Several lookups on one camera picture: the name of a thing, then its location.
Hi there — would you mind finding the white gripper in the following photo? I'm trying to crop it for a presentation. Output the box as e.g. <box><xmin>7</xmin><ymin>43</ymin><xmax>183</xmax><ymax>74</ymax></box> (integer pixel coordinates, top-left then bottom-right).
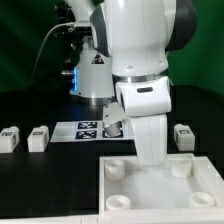
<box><xmin>103</xmin><ymin>76</ymin><xmax>172</xmax><ymax>166</ymax></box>

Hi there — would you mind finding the white square tabletop tray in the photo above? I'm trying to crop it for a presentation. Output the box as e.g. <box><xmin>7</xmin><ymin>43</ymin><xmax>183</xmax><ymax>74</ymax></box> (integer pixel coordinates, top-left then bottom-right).
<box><xmin>99</xmin><ymin>154</ymin><xmax>224</xmax><ymax>224</ymax></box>

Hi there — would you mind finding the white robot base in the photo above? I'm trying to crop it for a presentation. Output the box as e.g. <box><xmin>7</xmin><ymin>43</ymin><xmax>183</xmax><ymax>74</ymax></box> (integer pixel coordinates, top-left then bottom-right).
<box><xmin>55</xmin><ymin>0</ymin><xmax>114</xmax><ymax>105</ymax></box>

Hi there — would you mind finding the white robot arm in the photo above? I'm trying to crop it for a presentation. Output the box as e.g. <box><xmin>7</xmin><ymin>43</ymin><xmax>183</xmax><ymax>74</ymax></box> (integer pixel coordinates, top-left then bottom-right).
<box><xmin>90</xmin><ymin>0</ymin><xmax>197</xmax><ymax>167</ymax></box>

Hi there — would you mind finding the white marker sheet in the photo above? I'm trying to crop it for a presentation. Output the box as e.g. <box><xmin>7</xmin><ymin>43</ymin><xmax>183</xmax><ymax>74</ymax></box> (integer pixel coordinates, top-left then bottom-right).
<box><xmin>50</xmin><ymin>120</ymin><xmax>133</xmax><ymax>143</ymax></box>

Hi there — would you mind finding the grey cable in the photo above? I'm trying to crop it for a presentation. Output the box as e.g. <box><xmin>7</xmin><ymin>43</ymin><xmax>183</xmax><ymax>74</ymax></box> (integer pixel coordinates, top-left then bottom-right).
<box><xmin>29</xmin><ymin>22</ymin><xmax>75</xmax><ymax>88</ymax></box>

